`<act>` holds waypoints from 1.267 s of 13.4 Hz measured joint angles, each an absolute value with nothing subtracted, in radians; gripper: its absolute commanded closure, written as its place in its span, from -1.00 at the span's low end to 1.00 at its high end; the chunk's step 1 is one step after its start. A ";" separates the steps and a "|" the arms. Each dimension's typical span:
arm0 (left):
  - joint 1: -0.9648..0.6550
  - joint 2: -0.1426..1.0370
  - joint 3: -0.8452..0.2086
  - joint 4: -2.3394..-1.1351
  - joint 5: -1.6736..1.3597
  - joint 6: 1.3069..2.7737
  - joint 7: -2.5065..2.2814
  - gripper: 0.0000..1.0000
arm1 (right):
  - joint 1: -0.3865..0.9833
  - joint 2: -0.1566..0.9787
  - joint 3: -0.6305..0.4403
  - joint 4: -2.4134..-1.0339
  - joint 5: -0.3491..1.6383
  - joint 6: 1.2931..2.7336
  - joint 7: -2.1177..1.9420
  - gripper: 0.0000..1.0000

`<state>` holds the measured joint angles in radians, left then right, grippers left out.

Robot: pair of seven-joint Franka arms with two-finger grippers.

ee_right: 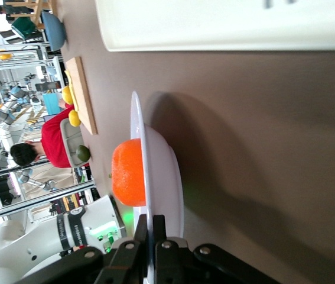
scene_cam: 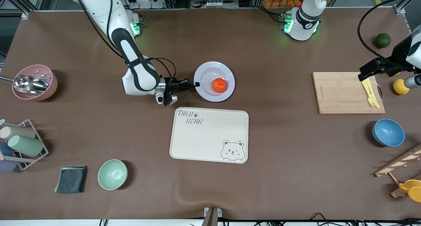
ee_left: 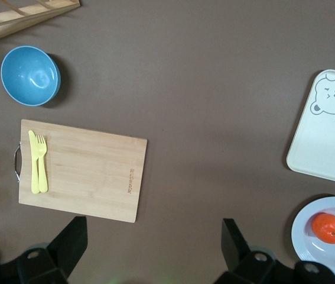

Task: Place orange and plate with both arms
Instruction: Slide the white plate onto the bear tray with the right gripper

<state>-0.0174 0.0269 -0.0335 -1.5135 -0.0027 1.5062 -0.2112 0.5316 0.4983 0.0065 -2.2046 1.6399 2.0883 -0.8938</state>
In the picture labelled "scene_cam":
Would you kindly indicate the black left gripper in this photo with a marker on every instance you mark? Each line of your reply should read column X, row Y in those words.
column 398, row 55

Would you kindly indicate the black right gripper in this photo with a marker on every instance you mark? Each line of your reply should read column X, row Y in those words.
column 172, row 87

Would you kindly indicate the lavender round plate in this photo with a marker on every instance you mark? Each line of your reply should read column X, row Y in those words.
column 207, row 91

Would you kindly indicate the orange fruit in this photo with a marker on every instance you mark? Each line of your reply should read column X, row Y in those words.
column 219, row 85

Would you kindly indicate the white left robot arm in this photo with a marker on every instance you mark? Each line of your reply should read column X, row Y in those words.
column 301, row 25

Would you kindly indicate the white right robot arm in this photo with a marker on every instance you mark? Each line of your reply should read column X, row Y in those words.
column 138, row 74

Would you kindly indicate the yellow lemon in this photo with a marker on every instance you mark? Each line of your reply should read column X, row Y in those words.
column 399, row 87
column 396, row 73

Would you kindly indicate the dark green lime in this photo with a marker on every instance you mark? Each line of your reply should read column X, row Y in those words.
column 383, row 40

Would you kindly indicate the yellow plastic fork and knife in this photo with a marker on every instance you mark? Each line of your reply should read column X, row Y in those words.
column 377, row 100

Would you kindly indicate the yellow plastic fork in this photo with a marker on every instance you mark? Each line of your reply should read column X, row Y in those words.
column 371, row 100

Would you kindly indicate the wooden cutting board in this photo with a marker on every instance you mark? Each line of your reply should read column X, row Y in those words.
column 342, row 92

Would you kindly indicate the cream tray with bear print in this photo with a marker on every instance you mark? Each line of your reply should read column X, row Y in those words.
column 209, row 135

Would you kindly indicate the blue bowl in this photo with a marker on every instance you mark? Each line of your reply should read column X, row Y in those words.
column 388, row 132

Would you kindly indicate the white power strip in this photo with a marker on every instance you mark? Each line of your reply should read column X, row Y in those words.
column 148, row 1

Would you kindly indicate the wooden peg rack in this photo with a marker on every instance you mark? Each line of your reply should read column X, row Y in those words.
column 399, row 162

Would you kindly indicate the pale green bowl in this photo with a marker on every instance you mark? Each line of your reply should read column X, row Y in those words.
column 112, row 174

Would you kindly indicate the yellow mug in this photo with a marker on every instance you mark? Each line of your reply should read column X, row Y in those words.
column 413, row 190

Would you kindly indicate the dark grey folded cloth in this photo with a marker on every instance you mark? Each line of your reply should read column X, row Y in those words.
column 71, row 179

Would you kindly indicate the pink bowl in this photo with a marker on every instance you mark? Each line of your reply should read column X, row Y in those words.
column 36, row 97

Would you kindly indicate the metal scoop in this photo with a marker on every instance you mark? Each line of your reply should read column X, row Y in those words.
column 29, row 84

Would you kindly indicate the pale green cup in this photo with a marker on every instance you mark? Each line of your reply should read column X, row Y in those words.
column 26, row 145

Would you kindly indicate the beige cup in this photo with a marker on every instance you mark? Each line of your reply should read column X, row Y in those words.
column 18, row 132

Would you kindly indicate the blue cup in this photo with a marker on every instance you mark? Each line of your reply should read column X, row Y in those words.
column 5, row 149

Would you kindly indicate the purple cup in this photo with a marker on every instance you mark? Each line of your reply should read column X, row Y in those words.
column 6, row 166

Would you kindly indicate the aluminium frame profile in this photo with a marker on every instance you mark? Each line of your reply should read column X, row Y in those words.
column 24, row 14
column 399, row 10

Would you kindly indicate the grey metal camera bracket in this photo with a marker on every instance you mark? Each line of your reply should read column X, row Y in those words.
column 212, row 216

